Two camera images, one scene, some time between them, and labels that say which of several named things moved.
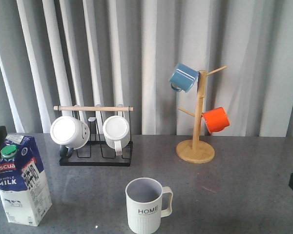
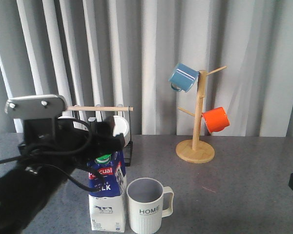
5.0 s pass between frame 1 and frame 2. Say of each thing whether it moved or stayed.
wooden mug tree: stayed
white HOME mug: stayed
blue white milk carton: moved
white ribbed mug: stayed
